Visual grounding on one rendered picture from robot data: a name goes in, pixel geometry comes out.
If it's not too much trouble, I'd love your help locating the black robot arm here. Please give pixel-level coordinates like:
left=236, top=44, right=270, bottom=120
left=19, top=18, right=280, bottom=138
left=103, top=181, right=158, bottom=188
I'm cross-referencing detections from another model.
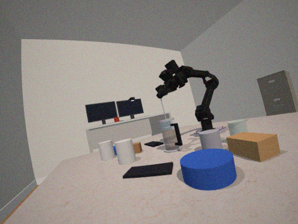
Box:
left=159, top=60, right=219, bottom=132

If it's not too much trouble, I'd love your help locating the grey cylinder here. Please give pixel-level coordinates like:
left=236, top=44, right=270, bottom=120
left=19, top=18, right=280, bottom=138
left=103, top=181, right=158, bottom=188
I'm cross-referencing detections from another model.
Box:
left=115, top=139, right=136, bottom=165
left=199, top=129, right=223, bottom=150
left=98, top=140, right=115, bottom=161

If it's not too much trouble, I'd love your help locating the glass french press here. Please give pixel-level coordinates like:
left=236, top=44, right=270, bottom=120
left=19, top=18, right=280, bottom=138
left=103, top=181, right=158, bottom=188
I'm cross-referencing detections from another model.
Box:
left=157, top=92, right=183, bottom=153

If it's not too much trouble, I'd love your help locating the black flat rectangular pad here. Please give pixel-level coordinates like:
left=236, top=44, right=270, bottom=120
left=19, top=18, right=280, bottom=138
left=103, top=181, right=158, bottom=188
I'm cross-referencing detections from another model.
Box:
left=144, top=141, right=164, bottom=147
left=123, top=162, right=173, bottom=179

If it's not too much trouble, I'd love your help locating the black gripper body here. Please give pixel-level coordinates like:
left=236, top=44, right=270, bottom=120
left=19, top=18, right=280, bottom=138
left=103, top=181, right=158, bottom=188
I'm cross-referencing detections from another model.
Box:
left=156, top=74, right=185, bottom=92

